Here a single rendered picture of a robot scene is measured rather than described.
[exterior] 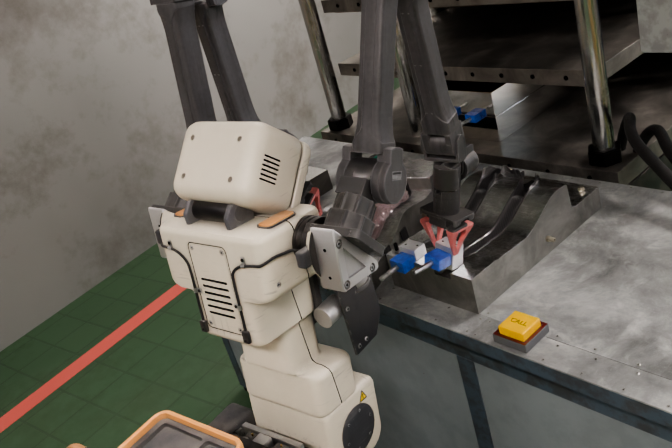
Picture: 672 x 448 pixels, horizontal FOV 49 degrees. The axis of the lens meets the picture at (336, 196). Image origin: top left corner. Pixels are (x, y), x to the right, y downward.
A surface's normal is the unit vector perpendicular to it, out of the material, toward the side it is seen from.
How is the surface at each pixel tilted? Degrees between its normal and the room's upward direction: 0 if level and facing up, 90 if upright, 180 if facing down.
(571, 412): 90
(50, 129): 90
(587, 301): 0
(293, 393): 82
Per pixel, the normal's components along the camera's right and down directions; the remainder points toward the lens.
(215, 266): -0.61, 0.35
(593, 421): -0.72, 0.45
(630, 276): -0.26, -0.88
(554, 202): 0.65, 0.15
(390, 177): 0.82, 0.11
